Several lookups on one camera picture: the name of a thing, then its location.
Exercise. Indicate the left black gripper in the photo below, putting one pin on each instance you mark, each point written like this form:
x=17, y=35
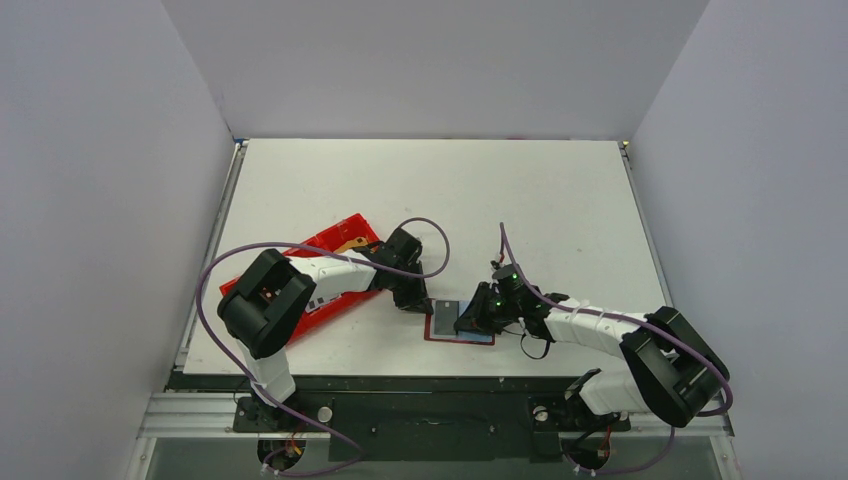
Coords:
x=411, y=292

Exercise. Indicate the red plastic tray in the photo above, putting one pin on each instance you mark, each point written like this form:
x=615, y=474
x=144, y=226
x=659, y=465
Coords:
x=282, y=296

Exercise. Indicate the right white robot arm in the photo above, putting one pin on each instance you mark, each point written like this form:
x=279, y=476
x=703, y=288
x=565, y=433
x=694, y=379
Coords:
x=670, y=370

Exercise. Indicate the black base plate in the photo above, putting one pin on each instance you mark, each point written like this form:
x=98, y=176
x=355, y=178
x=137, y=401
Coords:
x=421, y=418

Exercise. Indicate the gold credit card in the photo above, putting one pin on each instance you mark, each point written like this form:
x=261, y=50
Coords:
x=352, y=244

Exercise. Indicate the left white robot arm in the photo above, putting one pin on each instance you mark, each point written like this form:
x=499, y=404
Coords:
x=272, y=381

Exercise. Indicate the aluminium frame rail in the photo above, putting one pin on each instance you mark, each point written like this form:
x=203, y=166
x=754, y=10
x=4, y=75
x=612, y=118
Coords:
x=211, y=416

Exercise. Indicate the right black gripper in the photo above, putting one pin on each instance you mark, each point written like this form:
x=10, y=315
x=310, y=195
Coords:
x=482, y=306

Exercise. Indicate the dark green VIP credit card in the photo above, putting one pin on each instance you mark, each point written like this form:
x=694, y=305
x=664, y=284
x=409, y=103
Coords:
x=445, y=314

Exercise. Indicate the red leather card holder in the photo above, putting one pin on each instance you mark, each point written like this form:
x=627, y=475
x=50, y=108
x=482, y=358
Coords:
x=462, y=336

